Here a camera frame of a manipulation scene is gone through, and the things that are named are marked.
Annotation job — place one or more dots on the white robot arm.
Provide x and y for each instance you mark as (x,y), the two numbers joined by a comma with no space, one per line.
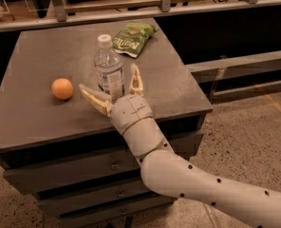
(168,174)

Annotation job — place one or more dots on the clear plastic water bottle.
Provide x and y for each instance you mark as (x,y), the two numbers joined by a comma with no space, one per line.
(109,68)

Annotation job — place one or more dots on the green chip bag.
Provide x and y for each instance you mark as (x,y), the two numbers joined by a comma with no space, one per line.
(133,37)

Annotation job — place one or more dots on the grey drawer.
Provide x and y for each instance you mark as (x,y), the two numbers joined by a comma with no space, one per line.
(114,188)
(119,210)
(50,165)

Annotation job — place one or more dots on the orange fruit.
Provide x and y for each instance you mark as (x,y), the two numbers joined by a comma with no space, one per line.
(62,89)

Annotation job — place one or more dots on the grey drawer cabinet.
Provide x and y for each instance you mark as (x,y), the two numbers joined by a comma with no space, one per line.
(30,114)

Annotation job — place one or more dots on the bottom grey drawer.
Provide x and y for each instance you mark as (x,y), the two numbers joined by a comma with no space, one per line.
(119,210)

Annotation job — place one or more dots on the middle grey drawer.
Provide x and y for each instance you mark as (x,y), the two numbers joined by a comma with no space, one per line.
(114,188)

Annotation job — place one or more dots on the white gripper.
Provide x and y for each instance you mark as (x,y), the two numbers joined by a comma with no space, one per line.
(131,112)

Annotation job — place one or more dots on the top grey drawer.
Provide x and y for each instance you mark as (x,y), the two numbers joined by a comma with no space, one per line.
(50,165)

